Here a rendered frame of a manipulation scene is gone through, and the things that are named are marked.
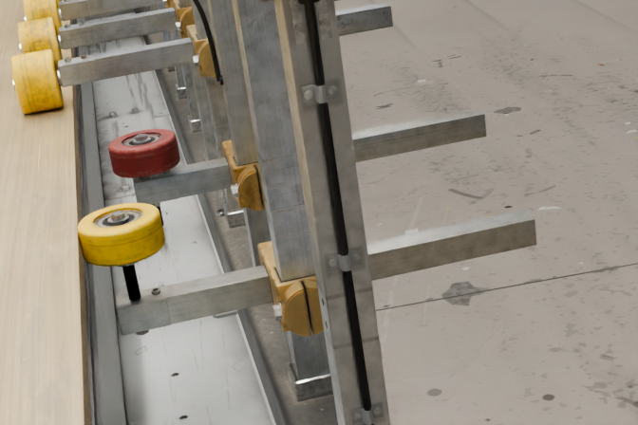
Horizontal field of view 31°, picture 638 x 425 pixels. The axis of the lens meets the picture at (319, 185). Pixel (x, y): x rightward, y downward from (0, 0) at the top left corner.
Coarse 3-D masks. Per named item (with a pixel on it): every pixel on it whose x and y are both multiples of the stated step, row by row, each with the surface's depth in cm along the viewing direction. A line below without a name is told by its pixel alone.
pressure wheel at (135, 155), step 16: (112, 144) 134; (128, 144) 134; (144, 144) 132; (160, 144) 132; (176, 144) 134; (112, 160) 133; (128, 160) 131; (144, 160) 131; (160, 160) 132; (176, 160) 134; (128, 176) 132; (144, 176) 132
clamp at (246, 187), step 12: (228, 144) 140; (228, 156) 136; (240, 168) 131; (252, 168) 130; (240, 180) 130; (252, 180) 130; (240, 192) 130; (252, 192) 130; (240, 204) 133; (252, 204) 131; (264, 204) 131
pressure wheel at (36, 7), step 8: (24, 0) 198; (32, 0) 198; (40, 0) 198; (48, 0) 198; (56, 0) 202; (24, 8) 197; (32, 8) 197; (40, 8) 197; (48, 8) 197; (56, 8) 198; (32, 16) 197; (40, 16) 197; (48, 16) 197; (56, 16) 198; (56, 24) 198
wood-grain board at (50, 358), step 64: (0, 0) 252; (64, 0) 240; (0, 64) 188; (0, 128) 150; (64, 128) 146; (0, 192) 125; (64, 192) 122; (0, 256) 107; (64, 256) 105; (0, 320) 94; (64, 320) 92; (0, 384) 83; (64, 384) 82
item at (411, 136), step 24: (432, 120) 141; (456, 120) 140; (480, 120) 141; (360, 144) 139; (384, 144) 139; (408, 144) 140; (432, 144) 141; (192, 168) 136; (216, 168) 136; (144, 192) 135; (168, 192) 135; (192, 192) 136
